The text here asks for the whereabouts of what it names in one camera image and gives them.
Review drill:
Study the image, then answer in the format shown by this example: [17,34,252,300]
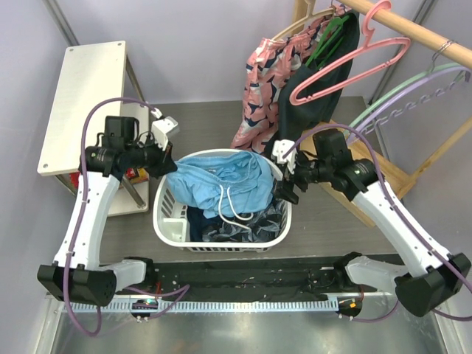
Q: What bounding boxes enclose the green plastic hanger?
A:
[305,14,350,69]

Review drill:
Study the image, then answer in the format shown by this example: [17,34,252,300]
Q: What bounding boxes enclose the light blue shorts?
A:
[166,151,274,218]

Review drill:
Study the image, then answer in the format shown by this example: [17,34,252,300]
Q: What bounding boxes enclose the red yellow box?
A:
[125,168,148,184]

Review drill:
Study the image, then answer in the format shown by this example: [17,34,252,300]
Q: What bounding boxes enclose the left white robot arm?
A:
[37,116,178,307]

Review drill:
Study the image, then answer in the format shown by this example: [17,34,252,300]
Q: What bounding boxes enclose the pink plastic hanger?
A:
[289,0,412,106]

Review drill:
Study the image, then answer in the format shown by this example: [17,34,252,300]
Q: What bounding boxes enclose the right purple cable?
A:
[289,123,472,322]

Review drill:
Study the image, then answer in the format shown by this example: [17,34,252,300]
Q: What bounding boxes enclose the dark leaf-print garment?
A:
[201,199,285,243]

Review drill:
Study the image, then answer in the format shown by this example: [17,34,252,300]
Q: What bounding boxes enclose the lilac hanger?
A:
[354,71,471,136]

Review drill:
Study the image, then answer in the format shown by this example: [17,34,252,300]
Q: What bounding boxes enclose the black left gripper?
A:
[125,133,178,180]

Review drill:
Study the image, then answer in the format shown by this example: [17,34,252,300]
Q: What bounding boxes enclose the wooden clothes rack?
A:
[291,0,472,228]

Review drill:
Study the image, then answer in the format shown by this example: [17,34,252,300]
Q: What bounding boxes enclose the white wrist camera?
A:
[271,139,296,175]
[151,117,179,150]

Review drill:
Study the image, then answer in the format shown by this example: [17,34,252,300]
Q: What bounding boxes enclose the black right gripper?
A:
[273,150,333,204]

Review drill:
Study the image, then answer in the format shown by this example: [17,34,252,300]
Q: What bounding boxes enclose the pink floral shorts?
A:
[231,15,331,153]

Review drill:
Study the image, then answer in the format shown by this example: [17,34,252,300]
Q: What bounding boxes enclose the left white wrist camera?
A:
[151,117,179,150]

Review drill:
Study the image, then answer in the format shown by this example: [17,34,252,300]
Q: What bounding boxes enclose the beige wooden hanger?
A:
[272,7,336,41]

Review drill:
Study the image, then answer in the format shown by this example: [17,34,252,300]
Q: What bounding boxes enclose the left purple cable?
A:
[62,96,191,337]

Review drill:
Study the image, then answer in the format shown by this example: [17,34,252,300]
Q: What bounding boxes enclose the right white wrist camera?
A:
[271,139,296,175]

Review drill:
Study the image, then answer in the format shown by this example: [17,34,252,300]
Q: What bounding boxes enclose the dark teal shorts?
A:
[274,10,361,174]

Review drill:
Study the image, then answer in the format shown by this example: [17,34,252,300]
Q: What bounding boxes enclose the purple cable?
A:
[289,123,472,322]
[62,96,191,337]

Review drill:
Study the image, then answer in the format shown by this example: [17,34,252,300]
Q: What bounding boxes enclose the white side table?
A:
[36,40,150,218]

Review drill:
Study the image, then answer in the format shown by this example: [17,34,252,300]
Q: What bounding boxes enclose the navy blue garment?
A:
[187,206,222,242]

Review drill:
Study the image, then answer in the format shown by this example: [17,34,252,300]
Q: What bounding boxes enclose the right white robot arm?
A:
[271,124,471,317]

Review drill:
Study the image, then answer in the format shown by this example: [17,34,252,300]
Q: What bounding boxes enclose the mint green hanger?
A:
[349,63,471,128]

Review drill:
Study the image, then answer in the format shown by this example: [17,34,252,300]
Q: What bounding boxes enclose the white slotted cable duct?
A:
[62,299,339,313]

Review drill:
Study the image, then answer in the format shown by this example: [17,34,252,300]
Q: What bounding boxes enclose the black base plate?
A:
[114,256,373,304]

